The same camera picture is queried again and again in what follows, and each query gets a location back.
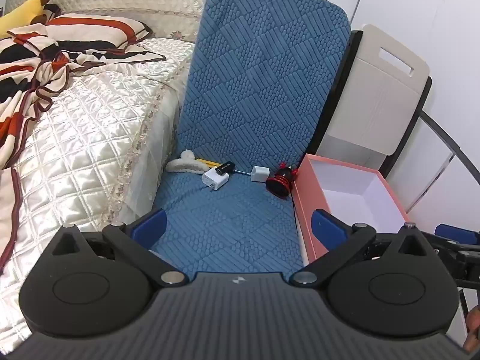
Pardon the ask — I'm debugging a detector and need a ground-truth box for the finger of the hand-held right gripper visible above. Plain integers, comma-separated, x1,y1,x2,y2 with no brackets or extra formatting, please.
431,223,480,256

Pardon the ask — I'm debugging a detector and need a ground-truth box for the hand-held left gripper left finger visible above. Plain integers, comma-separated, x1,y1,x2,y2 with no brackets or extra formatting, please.
50,209,186,287

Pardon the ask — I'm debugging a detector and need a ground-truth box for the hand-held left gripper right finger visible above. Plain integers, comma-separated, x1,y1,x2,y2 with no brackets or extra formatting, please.
292,209,434,287

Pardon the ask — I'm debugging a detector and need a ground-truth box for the pink cardboard box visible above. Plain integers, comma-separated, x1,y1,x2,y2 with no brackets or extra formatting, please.
290,154,411,267

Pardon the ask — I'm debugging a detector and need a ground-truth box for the red and black toy figure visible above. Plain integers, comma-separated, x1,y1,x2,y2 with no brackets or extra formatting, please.
265,162,299,199

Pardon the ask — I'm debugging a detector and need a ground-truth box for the white fluffy hair clip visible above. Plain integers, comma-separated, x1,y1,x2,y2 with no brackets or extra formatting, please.
166,150,205,175

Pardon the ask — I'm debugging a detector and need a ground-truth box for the person's right hand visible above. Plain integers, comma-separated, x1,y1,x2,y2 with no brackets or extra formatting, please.
465,305,480,351

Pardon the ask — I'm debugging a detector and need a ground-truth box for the white flat charger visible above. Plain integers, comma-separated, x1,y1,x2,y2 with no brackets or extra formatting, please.
202,168,230,191

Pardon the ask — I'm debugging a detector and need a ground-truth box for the white cube charger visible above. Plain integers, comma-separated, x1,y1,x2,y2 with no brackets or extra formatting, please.
250,165,270,184

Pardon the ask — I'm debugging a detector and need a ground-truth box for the black curved metal tube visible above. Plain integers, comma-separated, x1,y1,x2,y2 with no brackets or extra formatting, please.
419,109,480,185

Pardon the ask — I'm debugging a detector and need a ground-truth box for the blue textured chair cover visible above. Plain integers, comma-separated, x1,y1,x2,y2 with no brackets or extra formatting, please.
152,0,351,275

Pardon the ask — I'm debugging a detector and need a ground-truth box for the orange striped pillow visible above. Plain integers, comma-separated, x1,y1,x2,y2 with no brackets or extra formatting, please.
45,13,154,51

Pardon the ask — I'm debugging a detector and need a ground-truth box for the orange black patterned blanket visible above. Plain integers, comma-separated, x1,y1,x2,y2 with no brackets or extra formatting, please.
0,20,167,274

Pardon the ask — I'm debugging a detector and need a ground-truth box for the yellow plush toy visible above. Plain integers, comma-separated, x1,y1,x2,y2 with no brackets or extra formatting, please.
0,0,62,39

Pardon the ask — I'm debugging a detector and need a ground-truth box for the yellow handled screwdriver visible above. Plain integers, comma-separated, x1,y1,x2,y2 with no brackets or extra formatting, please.
197,158,253,176

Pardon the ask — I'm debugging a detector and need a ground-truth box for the black chair frame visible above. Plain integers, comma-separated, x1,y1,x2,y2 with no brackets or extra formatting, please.
313,30,364,158

